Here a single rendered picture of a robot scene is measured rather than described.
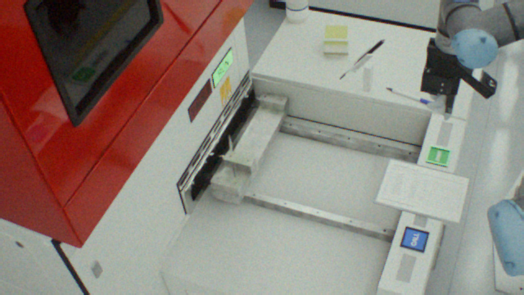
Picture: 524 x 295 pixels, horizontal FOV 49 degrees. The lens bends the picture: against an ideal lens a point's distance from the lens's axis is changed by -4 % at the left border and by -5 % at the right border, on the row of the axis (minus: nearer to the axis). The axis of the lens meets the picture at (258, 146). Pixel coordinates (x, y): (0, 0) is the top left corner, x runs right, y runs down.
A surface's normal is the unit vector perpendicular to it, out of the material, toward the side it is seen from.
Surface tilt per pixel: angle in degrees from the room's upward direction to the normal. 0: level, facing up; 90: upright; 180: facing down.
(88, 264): 90
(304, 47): 0
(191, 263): 0
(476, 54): 90
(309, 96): 90
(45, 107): 90
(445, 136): 0
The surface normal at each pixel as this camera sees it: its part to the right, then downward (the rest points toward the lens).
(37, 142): 0.92, 0.23
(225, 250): -0.09, -0.68
